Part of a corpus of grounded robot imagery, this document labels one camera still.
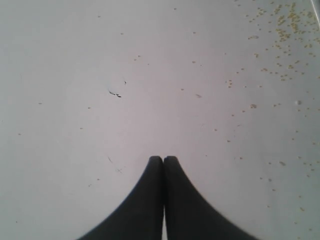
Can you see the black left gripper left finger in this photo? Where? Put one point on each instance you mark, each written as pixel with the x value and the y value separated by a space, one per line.
pixel 140 216

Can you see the yellow millet pile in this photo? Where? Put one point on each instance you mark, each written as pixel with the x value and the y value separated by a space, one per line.
pixel 285 38

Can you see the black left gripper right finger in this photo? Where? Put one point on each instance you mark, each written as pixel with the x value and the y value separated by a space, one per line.
pixel 188 216

